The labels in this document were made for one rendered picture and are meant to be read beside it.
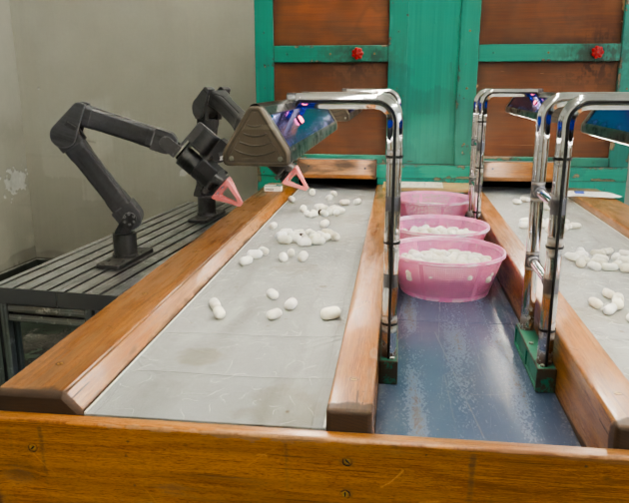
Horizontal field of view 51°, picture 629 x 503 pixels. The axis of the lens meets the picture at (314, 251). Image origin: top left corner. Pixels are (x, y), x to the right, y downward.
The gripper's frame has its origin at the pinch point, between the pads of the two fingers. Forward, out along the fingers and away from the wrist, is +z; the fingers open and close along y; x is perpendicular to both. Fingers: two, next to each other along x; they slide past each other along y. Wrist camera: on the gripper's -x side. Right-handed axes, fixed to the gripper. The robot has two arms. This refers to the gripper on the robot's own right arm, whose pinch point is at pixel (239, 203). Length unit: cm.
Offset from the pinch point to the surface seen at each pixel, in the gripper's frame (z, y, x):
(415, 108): 24, 78, -49
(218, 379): 18, -91, -4
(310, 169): 9, 73, -8
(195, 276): 5.1, -49.2, 4.1
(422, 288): 44, -34, -21
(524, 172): 68, 71, -58
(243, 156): 2, -97, -31
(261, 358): 21, -84, -7
